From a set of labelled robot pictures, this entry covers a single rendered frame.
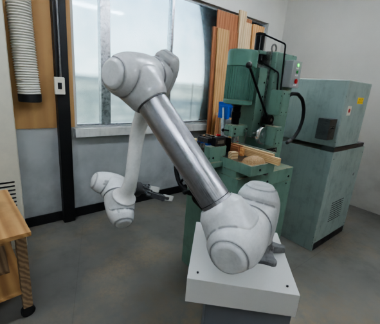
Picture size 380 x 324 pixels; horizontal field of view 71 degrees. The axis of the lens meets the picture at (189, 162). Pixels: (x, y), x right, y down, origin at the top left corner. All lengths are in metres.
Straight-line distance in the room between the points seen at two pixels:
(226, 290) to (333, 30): 3.56
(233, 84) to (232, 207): 0.99
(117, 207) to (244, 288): 0.57
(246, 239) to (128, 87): 0.54
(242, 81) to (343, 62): 2.42
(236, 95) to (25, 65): 1.46
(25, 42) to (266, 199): 1.90
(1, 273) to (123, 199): 1.01
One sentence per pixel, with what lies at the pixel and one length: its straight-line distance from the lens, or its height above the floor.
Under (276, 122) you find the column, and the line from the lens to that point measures 1.89.
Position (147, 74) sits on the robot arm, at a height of 1.31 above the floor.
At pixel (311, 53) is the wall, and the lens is 4.12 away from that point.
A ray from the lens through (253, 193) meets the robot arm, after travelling 0.94.
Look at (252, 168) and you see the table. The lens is 1.46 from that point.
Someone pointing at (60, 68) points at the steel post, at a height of 1.34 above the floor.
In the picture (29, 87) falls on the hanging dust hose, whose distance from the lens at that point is 2.28.
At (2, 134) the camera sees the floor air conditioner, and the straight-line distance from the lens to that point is 2.18.
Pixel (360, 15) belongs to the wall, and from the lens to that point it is 3.98.
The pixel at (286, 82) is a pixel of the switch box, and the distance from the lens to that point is 1.85.
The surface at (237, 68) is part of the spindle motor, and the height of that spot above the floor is 1.40.
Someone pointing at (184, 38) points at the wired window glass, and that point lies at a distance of 3.19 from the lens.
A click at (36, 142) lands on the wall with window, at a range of 2.53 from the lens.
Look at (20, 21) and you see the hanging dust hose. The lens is 2.30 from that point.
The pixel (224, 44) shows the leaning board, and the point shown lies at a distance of 3.31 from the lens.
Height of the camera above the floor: 1.29
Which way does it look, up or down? 16 degrees down
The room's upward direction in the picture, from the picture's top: 4 degrees clockwise
